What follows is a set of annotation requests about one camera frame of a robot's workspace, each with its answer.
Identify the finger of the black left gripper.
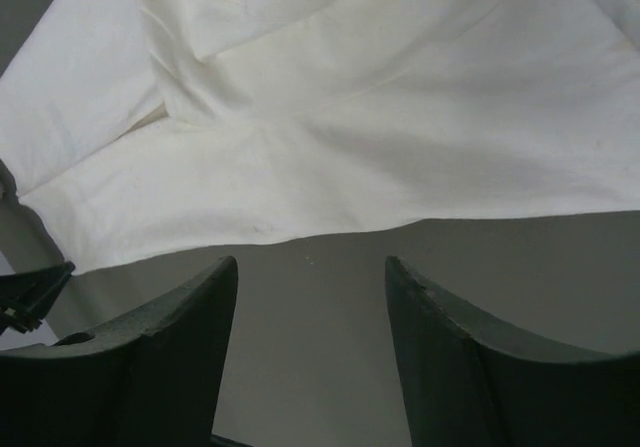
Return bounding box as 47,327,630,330
1,262,75,334

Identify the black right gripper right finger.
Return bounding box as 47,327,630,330
385,257,639,446

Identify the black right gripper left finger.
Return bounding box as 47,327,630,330
1,257,238,446

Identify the white t shirt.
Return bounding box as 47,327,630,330
1,0,639,273

